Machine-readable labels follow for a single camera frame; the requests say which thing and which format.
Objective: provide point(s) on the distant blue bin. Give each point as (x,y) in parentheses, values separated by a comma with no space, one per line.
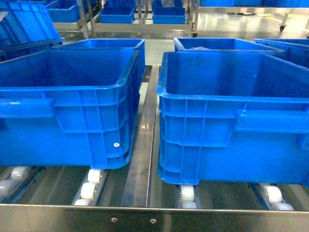
(169,15)
(64,11)
(122,15)

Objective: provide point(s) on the tilted blue crate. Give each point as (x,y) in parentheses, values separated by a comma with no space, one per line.
(25,28)

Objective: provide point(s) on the rear left blue bin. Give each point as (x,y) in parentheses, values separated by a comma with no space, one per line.
(109,43)

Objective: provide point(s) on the front right blue bin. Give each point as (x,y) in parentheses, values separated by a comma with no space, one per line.
(233,117)

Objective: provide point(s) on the metal shelf rack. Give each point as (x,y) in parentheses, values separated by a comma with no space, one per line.
(135,199)

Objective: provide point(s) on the front left blue bin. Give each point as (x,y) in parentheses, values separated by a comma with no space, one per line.
(69,107)

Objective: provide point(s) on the far right blue bin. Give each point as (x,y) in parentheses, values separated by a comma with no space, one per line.
(296,50)

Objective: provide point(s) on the rear right blue bin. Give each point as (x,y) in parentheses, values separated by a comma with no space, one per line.
(224,44)

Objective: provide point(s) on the white plastic shelf roller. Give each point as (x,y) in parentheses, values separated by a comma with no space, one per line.
(88,190)
(273,193)
(94,175)
(187,193)

